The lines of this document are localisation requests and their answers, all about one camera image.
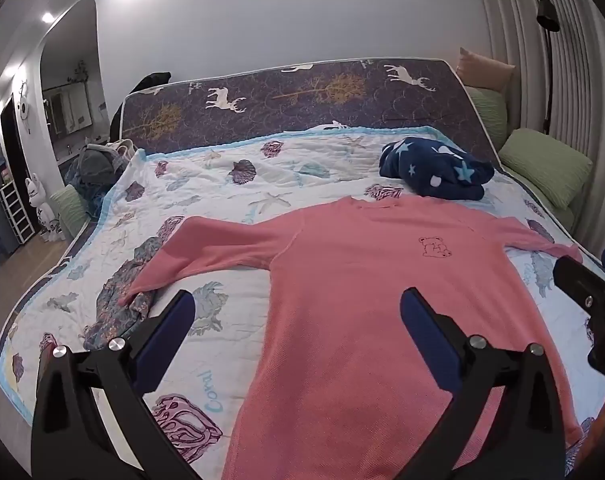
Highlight beige pleated curtain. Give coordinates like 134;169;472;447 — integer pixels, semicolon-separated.
475;0;605;261

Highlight white cat figurine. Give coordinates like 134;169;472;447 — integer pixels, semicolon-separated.
26;174;63;243

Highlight navy star-print garment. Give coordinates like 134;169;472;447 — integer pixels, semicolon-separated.
380;136;496;201

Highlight black garment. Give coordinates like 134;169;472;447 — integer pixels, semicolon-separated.
110;72;172;141

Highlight seashell-print quilt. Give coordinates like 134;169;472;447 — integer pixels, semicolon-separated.
0;125;605;480

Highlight deer-print mattress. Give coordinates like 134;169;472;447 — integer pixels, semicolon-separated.
120;57;508;161

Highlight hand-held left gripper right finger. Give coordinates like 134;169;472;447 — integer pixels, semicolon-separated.
400;287;568;480

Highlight grey clothes pile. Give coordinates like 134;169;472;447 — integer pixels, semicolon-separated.
65;139;146;201

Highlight black floor lamp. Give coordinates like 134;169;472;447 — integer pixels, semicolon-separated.
536;0;561;136

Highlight green cushion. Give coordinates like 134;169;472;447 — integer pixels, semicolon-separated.
50;185;90;241

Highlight pink long-sleeved shirt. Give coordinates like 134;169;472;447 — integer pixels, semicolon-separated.
120;195;605;480

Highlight white rack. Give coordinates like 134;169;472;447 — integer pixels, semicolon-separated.
0;180;36;243

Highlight wall mirror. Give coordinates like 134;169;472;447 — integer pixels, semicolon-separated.
42;82;93;136

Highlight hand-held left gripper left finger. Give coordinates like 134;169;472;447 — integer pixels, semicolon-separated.
31;290;197;480

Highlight large green pillow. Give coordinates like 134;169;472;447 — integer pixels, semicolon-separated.
497;128;594;210

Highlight peach pillow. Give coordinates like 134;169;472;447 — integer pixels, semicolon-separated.
457;47;516;93

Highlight white wall ornament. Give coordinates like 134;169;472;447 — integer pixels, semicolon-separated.
17;80;33;136

